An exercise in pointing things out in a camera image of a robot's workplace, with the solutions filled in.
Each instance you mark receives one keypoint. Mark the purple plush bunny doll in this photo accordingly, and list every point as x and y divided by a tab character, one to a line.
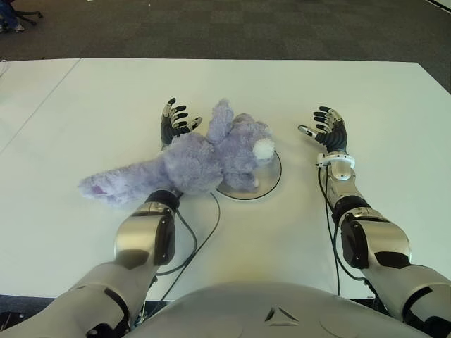
197	165

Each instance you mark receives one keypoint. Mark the white plate with black rim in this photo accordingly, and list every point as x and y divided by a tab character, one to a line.
269	176

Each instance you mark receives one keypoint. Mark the black office chair base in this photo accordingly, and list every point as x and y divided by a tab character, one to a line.
30	15

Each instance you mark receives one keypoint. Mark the silver robot torso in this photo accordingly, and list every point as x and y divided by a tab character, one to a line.
275	310

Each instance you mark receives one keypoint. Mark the person in jeans and sneakers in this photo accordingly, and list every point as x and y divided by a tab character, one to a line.
10	14

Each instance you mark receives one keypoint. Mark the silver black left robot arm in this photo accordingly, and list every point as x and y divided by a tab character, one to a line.
137	239

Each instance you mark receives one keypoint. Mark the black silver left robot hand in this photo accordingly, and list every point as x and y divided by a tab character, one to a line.
171	125

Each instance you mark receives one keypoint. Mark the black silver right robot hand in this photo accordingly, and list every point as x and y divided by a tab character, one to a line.
334	137

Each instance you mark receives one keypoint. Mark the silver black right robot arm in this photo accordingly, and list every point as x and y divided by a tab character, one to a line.
380	236

